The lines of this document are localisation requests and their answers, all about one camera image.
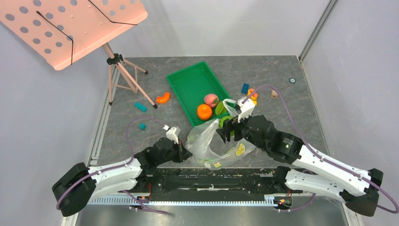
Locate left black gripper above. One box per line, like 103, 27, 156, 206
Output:
157, 138, 192, 165

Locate clear plastic bag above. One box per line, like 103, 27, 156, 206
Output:
185, 99, 256, 170

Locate green fake fruit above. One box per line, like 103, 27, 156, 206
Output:
217, 115, 234, 138

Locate lime green starfruit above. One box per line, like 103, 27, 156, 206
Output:
215, 101, 227, 116

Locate red fake fruit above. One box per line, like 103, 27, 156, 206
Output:
204, 94, 219, 108

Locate orange fake fruit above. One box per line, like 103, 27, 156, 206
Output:
196, 104, 213, 121

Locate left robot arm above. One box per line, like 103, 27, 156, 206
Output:
52, 137, 192, 217

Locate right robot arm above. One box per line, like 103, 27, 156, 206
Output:
216, 115, 383, 217

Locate small wooden cube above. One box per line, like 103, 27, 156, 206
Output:
271, 90, 279, 98

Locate blue lego brick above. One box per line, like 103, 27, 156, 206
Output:
241, 83, 249, 94

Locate small teal cube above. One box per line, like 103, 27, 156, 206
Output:
139, 123, 146, 130

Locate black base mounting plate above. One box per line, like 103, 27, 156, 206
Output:
129, 168, 289, 202

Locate orange curved toy piece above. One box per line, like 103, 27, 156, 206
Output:
156, 92, 171, 104

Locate teal rectangular block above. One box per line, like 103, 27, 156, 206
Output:
134, 102, 147, 112

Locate green plastic tray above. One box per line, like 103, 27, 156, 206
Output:
166, 61, 231, 127

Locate pink tripod stand legs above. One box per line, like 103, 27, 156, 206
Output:
102, 43, 158, 109

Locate pink perforated music stand desk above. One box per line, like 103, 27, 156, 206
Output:
0, 0, 148, 71

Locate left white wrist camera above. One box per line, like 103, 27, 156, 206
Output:
163, 125, 181, 144

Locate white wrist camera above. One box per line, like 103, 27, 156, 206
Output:
236, 97, 255, 123
163, 125, 181, 144

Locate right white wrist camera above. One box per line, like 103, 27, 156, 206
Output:
236, 97, 255, 123

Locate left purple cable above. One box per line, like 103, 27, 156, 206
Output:
56, 117, 170, 215

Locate aluminium frame rail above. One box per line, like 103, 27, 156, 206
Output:
63, 194, 364, 226

